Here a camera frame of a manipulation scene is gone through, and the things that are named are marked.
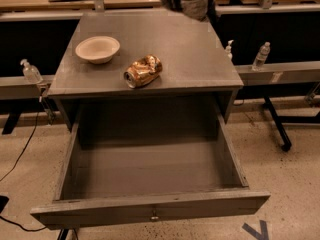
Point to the small metal drawer knob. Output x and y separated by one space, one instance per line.
154 217

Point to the open grey top drawer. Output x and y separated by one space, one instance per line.
127 158

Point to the clear sanitizer pump bottle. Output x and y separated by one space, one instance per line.
31 72

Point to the white paper bowl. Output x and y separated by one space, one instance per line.
98 49

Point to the crushed gold soda can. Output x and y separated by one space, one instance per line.
143 71

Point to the black table leg stand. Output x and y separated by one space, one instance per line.
280 120

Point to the clear plastic water bottle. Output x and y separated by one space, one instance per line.
261 57

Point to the grey metal rail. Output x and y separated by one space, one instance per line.
276 73

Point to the small white pump bottle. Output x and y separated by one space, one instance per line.
228 49

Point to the grey wooden cabinet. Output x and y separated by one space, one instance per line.
192 56

